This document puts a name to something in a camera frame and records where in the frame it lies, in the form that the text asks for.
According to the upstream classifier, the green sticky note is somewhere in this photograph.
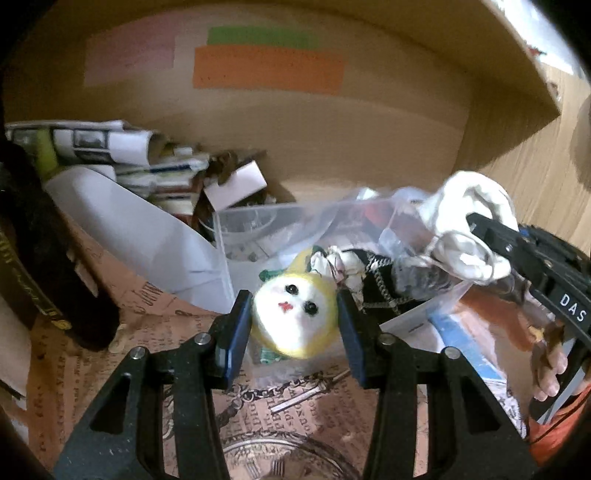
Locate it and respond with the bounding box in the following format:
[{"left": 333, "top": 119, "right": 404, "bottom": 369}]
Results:
[{"left": 207, "top": 25, "right": 321, "bottom": 51}]

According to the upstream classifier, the pink sticky note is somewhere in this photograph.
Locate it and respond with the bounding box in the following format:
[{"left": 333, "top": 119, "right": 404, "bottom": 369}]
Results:
[{"left": 83, "top": 17, "right": 183, "bottom": 88}]

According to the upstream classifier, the white cloth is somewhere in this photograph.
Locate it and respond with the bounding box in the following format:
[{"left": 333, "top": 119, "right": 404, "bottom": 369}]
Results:
[{"left": 421, "top": 171, "right": 519, "bottom": 284}]

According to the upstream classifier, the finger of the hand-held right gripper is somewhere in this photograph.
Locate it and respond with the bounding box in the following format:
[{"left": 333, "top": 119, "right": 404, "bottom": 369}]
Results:
[{"left": 465, "top": 213, "right": 532, "bottom": 278}]

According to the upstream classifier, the stack of folded papers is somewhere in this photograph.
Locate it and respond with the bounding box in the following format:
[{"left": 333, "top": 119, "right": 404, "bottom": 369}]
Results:
[{"left": 115, "top": 147, "right": 214, "bottom": 220}]

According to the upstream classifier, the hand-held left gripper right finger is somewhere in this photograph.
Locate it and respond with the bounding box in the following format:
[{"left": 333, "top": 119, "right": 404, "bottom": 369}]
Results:
[{"left": 336, "top": 288, "right": 539, "bottom": 480}]

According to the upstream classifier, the blue and white booklet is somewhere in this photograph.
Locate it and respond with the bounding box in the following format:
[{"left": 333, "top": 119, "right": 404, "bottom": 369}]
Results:
[{"left": 381, "top": 298, "right": 529, "bottom": 439}]

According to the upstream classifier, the person's right hand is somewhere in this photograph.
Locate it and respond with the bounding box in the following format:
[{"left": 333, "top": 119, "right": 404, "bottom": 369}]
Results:
[{"left": 530, "top": 320, "right": 570, "bottom": 401}]

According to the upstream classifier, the white paper sheet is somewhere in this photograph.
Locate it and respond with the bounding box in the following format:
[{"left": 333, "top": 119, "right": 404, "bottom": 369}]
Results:
[{"left": 44, "top": 166, "right": 232, "bottom": 315}]

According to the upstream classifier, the clear plastic container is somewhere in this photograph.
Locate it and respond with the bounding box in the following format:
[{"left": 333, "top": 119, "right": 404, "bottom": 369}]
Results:
[{"left": 211, "top": 187, "right": 472, "bottom": 319}]

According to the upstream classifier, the orange sticky note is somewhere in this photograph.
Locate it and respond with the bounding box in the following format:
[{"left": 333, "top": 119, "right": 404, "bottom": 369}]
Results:
[{"left": 191, "top": 45, "right": 347, "bottom": 97}]

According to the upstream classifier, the black bag with gold print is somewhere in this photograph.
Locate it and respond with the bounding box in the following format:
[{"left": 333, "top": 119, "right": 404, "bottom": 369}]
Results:
[{"left": 0, "top": 136, "right": 122, "bottom": 352}]

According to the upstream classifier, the small white cardboard box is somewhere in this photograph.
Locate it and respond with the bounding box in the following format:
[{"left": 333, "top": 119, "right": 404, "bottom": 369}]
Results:
[{"left": 203, "top": 159, "right": 269, "bottom": 212}]

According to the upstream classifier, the wooden cabinet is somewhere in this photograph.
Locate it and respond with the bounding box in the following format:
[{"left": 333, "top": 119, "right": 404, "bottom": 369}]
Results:
[{"left": 0, "top": 0, "right": 563, "bottom": 206}]

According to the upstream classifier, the rolled newspaper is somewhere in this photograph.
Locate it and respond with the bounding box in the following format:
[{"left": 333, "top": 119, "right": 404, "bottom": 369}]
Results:
[{"left": 6, "top": 119, "right": 162, "bottom": 182}]

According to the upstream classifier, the glass bowl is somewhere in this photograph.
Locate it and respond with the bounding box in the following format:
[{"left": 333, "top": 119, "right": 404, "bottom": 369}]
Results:
[{"left": 221, "top": 431, "right": 362, "bottom": 480}]

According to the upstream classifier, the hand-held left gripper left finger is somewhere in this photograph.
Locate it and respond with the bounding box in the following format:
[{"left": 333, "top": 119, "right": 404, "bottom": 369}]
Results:
[{"left": 53, "top": 289, "right": 254, "bottom": 480}]

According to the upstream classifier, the yellow cat plush toy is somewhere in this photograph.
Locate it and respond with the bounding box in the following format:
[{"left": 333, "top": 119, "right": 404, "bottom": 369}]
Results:
[{"left": 249, "top": 247, "right": 341, "bottom": 361}]

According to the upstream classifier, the brown printed paper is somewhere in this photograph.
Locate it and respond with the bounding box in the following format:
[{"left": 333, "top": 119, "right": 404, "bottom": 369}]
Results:
[{"left": 27, "top": 215, "right": 529, "bottom": 480}]

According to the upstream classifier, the metal chain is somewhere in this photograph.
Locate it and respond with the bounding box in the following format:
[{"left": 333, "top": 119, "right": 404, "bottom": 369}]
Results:
[{"left": 215, "top": 370, "right": 340, "bottom": 428}]

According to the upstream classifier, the black cloth with chain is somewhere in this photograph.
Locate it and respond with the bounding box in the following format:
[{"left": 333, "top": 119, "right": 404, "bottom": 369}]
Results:
[{"left": 339, "top": 248, "right": 446, "bottom": 319}]

